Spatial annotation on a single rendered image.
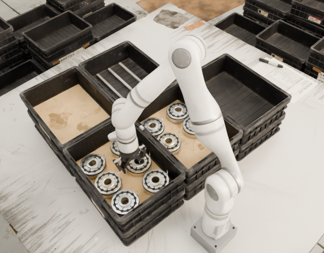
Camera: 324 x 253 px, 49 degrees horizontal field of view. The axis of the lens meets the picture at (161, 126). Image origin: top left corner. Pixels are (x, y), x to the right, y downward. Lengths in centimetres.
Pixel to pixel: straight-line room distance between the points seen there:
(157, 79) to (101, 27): 196
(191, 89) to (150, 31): 137
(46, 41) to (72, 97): 106
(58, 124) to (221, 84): 79
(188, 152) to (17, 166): 78
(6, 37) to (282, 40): 200
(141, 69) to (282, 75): 77
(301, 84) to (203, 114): 111
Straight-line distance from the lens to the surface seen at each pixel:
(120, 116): 112
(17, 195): 165
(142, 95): 106
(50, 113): 171
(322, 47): 268
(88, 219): 150
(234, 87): 175
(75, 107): 170
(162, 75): 105
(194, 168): 131
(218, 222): 125
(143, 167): 140
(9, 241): 239
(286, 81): 203
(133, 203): 132
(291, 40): 288
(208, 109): 99
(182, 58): 95
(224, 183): 109
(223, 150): 106
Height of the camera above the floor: 202
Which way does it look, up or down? 50 degrees down
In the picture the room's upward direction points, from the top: 3 degrees counter-clockwise
